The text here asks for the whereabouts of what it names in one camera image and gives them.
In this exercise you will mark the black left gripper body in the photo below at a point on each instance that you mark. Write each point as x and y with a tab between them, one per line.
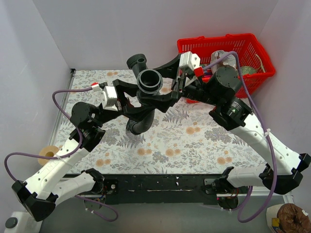
119	97

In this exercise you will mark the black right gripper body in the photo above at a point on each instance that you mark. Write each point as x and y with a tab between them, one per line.
178	85

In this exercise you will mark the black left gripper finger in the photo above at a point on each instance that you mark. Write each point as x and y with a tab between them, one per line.
137	113
124	87

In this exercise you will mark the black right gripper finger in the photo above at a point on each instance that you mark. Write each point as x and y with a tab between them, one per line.
161	102
170	69

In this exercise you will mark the grey tee pipe fitting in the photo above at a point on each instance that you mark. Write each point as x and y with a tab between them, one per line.
149	81

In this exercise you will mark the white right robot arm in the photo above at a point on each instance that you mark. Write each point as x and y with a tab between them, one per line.
283	168

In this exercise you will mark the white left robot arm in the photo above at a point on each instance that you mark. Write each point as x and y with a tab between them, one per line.
43	191

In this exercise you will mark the floral table mat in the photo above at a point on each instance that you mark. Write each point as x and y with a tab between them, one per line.
185	139

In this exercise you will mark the crumpled grey paper bag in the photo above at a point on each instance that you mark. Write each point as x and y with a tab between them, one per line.
230	60

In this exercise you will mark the green netted melon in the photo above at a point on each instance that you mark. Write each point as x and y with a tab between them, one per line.
247	70

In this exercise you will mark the red plastic basket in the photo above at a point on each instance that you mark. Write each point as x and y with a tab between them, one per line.
250	52

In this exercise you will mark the beige tape roll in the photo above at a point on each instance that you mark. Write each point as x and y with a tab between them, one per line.
48	152

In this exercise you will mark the white grey button device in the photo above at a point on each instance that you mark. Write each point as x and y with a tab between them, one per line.
22	222

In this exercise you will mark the brown item in white cup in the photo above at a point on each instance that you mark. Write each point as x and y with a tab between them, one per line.
287	218

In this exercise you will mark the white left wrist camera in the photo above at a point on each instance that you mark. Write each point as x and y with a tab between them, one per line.
108	96

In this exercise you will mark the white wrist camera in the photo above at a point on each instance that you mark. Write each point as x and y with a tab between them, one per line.
108	96
189	66

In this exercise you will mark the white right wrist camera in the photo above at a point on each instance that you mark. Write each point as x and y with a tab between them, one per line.
189	66

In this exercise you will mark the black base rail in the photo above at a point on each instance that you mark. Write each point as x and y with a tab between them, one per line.
158	188

